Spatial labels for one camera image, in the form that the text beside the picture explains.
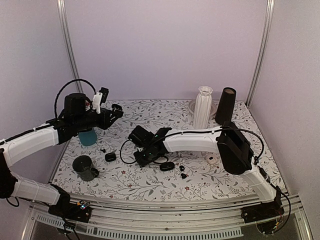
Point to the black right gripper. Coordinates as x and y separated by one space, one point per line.
142 162

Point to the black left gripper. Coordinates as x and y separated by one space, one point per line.
105 122

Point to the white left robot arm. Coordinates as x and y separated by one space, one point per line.
78 115

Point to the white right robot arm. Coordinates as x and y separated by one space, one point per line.
228 140

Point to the black oval earbud case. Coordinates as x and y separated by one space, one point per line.
166 166

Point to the black square earbud case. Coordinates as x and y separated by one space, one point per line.
110 157

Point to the teal cup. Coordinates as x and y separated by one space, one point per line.
88 138

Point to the black mug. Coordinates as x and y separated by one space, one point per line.
84 168

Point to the white ribbed vase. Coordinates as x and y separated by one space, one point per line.
202 108

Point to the black tapered vase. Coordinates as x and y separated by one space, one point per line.
226 106

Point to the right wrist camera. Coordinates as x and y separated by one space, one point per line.
140 137

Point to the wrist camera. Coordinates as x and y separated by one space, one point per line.
99 98
140 137

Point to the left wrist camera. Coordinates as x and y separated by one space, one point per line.
99 98

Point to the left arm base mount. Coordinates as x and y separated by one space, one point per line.
80 211

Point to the aluminium front rail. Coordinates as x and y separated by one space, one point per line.
218 219

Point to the left aluminium corner post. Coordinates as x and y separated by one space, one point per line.
62 13

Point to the aluminium corner post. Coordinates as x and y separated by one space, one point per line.
62 13
270 5

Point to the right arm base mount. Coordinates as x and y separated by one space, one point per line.
263 211

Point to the right aluminium corner post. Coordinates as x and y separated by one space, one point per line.
270 5

